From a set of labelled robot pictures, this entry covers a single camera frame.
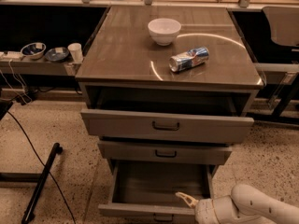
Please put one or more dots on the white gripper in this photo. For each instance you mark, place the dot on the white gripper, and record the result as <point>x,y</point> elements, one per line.
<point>204,210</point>

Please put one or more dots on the grey bottom drawer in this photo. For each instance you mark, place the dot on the grey bottom drawer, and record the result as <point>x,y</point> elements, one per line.
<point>146,191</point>

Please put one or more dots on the grey drawer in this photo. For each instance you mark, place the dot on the grey drawer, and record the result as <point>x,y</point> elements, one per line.
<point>164,126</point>
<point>132,151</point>
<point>146,191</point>

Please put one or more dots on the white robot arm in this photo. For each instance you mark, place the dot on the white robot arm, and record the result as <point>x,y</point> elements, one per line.
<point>245,205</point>

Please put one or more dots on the grey middle drawer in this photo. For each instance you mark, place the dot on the grey middle drawer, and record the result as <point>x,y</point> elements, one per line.
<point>132,151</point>

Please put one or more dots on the grey top drawer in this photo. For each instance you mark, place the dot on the grey top drawer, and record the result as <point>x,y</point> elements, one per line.
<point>164,126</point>

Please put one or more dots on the grey drawer cabinet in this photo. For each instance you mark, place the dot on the grey drawer cabinet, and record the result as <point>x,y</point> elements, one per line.
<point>126,70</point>

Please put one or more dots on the black metal stand leg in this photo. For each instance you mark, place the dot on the black metal stand leg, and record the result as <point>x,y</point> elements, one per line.
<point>29,212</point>

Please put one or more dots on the crushed blue silver can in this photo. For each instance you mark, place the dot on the crushed blue silver can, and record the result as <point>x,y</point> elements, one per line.
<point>188,59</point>

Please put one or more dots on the white bowl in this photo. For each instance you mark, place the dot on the white bowl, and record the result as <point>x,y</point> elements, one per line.
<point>164,31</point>

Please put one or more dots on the grey chair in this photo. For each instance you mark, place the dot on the grey chair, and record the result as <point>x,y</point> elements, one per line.
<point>284,29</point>

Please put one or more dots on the grey side shelf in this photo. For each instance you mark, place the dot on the grey side shelf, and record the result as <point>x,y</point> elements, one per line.
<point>40,67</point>

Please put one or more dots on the white paper cup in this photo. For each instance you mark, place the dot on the white paper cup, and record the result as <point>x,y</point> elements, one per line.
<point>76,52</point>

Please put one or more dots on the dark blue plate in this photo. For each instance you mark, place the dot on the dark blue plate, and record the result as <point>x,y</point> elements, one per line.
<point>57,54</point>

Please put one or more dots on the white power strip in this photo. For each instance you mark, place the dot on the white power strip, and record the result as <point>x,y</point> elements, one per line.
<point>14,55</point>

